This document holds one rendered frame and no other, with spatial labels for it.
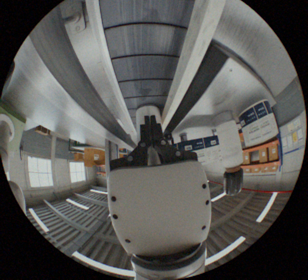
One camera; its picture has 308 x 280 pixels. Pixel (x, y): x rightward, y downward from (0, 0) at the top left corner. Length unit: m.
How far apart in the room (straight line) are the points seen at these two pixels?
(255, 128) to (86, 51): 0.51
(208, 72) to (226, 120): 0.19
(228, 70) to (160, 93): 0.13
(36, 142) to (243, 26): 5.83
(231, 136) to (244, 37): 0.27
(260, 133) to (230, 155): 0.17
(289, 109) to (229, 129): 4.18
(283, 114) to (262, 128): 4.01
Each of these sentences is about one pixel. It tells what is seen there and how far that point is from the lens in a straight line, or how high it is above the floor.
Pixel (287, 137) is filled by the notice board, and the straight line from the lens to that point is 4.34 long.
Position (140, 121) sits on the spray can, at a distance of 0.16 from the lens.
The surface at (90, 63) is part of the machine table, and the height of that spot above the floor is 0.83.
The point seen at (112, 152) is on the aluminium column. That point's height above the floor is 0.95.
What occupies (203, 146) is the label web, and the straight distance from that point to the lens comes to 0.50.
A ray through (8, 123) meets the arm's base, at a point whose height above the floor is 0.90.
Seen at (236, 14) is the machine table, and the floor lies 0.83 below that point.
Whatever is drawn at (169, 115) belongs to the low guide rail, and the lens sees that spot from 0.15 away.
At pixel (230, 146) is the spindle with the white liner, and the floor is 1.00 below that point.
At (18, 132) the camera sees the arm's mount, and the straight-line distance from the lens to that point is 0.78.
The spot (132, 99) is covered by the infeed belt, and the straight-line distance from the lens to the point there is 0.16.
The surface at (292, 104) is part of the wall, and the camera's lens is 4.44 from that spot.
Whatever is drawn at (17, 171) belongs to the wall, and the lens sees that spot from 5.53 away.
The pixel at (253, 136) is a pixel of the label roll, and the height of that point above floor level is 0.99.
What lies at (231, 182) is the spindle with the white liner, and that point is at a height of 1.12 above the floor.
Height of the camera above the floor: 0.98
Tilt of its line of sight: 19 degrees down
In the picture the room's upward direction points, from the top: 174 degrees clockwise
